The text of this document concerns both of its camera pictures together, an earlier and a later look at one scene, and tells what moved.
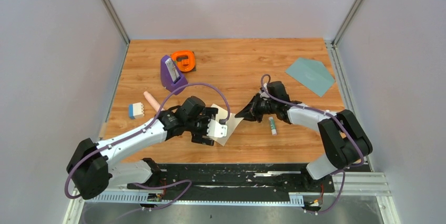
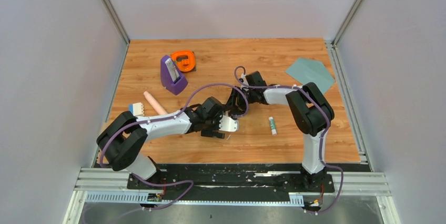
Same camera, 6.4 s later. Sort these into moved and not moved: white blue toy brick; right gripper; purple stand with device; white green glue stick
Moved: right gripper
Not moved: white green glue stick; white blue toy brick; purple stand with device
